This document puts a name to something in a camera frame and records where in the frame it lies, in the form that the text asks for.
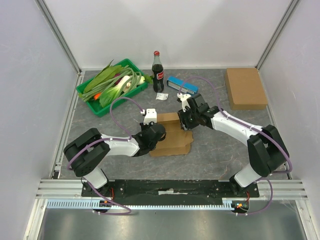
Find cola glass bottle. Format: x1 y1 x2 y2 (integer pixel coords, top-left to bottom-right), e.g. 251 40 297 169
151 50 164 93

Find long green beans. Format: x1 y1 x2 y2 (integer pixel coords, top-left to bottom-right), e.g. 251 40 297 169
78 65 146 102

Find aluminium frame rail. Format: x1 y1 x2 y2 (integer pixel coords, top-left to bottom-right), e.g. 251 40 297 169
35 0 82 75

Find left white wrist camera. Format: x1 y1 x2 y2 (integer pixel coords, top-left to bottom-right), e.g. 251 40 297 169
140 108 157 125

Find small cardboard box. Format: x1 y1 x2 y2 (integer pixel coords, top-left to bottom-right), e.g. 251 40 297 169
149 112 194 157

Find bok choy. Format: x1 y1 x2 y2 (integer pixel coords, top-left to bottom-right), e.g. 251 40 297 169
99 79 128 108

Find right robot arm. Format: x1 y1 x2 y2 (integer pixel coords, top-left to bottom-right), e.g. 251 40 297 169
177 93 289 197

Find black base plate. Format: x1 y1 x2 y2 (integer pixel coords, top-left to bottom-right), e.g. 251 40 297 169
81 178 261 201

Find large green leaf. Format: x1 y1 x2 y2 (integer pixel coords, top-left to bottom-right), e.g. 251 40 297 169
83 61 123 93

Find blue rectangular box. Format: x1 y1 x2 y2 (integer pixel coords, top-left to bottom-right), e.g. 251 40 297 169
166 76 199 96

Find blue slotted cable duct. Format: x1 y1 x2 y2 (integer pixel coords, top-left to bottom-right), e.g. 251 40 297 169
46 197 238 210

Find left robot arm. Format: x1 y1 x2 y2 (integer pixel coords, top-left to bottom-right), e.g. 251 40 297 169
63 122 166 197

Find large cardboard box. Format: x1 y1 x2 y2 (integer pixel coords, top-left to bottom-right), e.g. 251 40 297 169
224 68 268 110

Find orange carrot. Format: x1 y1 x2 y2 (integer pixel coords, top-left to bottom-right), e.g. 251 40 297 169
93 92 102 100

